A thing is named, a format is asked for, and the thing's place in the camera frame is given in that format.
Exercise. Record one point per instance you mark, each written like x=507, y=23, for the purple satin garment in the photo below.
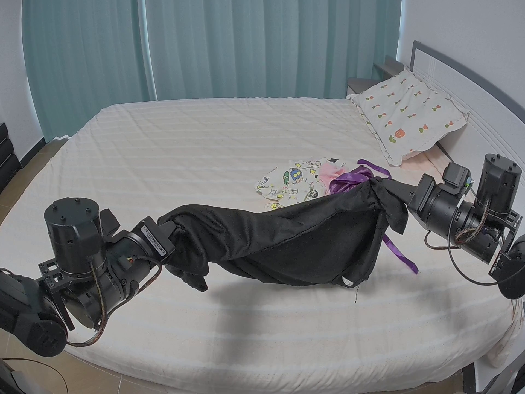
x=348, y=184

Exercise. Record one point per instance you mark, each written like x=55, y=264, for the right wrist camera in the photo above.
x=455, y=177

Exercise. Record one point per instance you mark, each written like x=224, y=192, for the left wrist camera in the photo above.
x=110, y=222

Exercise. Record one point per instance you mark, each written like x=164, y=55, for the black T-shirt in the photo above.
x=287, y=240

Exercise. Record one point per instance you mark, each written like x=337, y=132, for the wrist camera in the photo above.
x=110, y=222
x=455, y=177

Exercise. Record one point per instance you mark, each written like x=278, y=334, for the bed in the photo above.
x=205, y=146

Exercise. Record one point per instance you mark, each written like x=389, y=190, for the blue-green curtain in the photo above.
x=82, y=47
x=266, y=35

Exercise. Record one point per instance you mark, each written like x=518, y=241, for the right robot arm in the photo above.
x=496, y=187

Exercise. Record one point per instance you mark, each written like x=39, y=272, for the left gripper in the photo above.
x=143, y=244

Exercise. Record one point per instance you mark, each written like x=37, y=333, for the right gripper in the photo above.
x=445, y=216

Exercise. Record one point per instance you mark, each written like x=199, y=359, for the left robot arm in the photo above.
x=28, y=310

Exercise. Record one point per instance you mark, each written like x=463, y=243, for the pink garment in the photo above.
x=334, y=170

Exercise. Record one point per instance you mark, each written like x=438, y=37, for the white printed garment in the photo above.
x=287, y=183

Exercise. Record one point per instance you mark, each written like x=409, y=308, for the grey bedside table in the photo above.
x=367, y=84

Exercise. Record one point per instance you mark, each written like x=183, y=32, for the white printed pillow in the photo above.
x=410, y=113

